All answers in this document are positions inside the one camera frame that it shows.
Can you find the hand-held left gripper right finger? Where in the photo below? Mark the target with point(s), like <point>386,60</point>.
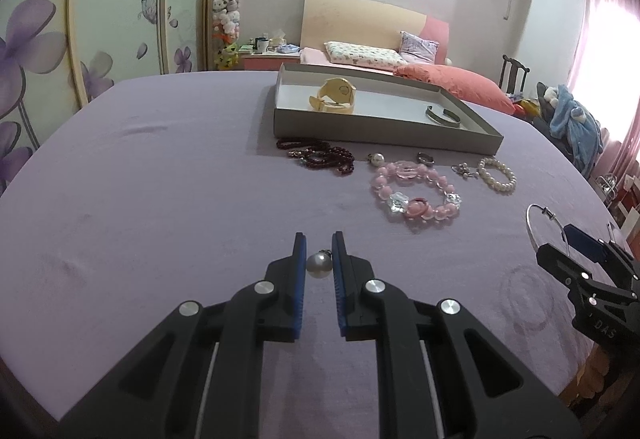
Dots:
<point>338,284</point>

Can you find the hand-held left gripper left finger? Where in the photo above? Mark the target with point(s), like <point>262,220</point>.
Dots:
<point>301,284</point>

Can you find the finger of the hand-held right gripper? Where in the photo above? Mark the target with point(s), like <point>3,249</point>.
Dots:
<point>560,264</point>
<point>582,241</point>

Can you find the pearl drop earring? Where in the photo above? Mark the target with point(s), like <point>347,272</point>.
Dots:
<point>316,264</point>
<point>376,159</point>

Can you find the thin silver hoop bangle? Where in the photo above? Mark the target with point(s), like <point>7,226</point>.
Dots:
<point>530,224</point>

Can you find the grey cardboard tray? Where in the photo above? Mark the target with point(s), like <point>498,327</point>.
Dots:
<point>380,124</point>

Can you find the blue plush robe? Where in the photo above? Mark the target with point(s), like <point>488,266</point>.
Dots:
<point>575,124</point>

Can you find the small cluster pearl earring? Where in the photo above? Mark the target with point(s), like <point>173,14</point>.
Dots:
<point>463,169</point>

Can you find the pink curtain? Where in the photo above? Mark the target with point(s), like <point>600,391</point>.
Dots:
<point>607,69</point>

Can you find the dark wooden chair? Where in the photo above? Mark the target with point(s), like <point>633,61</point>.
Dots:
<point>514,74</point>

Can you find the cream bangle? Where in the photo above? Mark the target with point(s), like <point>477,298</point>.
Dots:
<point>336,95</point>

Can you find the pink quilt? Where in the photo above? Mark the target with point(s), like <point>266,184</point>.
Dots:
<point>460,86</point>

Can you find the pink nightstand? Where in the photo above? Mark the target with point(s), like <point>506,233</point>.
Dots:
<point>267,60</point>

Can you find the white dotted pillow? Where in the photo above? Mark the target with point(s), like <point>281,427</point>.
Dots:
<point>362,54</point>

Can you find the mug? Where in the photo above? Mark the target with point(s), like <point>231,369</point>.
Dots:
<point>261,45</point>

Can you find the white air conditioner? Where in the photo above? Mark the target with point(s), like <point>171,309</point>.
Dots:
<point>490,14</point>

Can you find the lilac pillow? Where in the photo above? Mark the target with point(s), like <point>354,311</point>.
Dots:
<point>420,48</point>

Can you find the cream and pink headboard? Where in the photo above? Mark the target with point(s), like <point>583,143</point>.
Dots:
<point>360,19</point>

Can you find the clear tube of plush toys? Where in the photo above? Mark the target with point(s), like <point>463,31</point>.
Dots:
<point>227,19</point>

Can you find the flower print wardrobe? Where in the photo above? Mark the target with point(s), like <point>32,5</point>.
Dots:
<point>100,19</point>

